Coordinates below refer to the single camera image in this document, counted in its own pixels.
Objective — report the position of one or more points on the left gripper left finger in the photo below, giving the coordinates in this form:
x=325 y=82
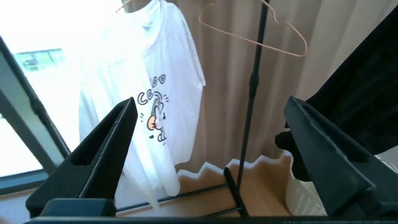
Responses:
x=93 y=168

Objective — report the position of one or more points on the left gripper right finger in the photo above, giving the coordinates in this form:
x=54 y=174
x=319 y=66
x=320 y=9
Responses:
x=339 y=174

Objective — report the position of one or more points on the black garment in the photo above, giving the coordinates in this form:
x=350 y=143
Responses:
x=367 y=93

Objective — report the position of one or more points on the white printed t-shirt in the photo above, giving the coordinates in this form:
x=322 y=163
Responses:
x=174 y=62

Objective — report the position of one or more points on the pink clothes hanger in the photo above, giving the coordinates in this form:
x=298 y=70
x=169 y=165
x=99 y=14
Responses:
x=248 y=40
x=120 y=7

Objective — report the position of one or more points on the white laundry basket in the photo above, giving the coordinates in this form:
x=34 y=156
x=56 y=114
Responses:
x=301 y=199

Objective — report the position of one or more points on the black clothes rack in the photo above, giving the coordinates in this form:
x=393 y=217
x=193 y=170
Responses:
x=253 y=84

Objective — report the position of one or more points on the window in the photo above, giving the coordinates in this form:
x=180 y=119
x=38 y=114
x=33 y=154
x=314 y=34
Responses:
x=18 y=130

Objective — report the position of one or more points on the beige curtain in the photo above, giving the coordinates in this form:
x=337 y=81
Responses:
x=224 y=93

